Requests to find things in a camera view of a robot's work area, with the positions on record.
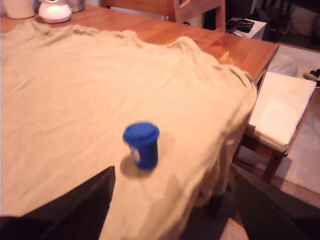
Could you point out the white seat cushion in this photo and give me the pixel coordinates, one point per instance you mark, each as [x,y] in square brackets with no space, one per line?
[280,110]

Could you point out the small white round camera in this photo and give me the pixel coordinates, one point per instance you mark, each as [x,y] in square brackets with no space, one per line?
[53,12]

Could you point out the black and red gadget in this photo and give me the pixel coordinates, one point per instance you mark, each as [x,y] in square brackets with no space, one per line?
[240,25]

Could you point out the large clear water bottle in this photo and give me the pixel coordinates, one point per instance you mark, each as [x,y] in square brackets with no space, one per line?
[77,5]

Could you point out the wooden chair with cushion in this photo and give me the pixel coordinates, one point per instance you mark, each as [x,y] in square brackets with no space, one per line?
[272,160]

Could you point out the beige cloth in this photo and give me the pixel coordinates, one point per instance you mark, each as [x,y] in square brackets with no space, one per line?
[100,87]

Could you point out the blue coffee capsule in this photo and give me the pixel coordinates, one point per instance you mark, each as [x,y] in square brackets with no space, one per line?
[145,150]

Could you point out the white side table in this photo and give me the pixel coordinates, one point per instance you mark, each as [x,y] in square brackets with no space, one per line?
[257,31]

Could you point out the white insulated bottle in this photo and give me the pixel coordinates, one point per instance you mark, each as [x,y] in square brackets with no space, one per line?
[20,10]

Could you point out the light wooden chair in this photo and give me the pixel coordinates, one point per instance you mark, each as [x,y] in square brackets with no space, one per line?
[195,10]

